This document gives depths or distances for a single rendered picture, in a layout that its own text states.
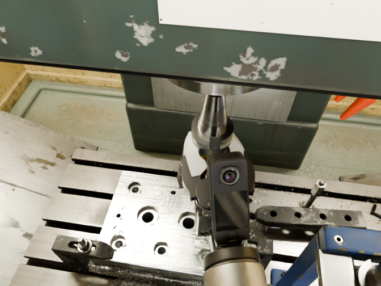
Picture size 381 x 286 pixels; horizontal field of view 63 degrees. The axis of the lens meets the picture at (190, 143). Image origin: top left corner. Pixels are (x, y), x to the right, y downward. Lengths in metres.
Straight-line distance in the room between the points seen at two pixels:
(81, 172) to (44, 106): 0.79
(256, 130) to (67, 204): 0.67
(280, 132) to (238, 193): 0.79
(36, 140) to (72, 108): 0.35
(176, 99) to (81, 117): 0.66
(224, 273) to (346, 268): 0.20
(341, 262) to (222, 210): 0.21
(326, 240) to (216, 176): 0.22
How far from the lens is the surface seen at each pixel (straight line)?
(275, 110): 1.05
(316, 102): 1.08
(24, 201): 1.25
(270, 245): 0.72
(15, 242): 1.20
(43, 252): 0.89
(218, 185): 0.36
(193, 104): 1.05
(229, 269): 0.38
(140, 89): 1.10
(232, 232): 0.40
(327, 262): 0.51
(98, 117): 1.56
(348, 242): 0.52
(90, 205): 0.90
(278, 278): 0.81
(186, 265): 0.71
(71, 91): 1.71
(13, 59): 0.18
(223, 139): 0.45
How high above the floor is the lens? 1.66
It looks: 51 degrees down
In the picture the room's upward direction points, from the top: straight up
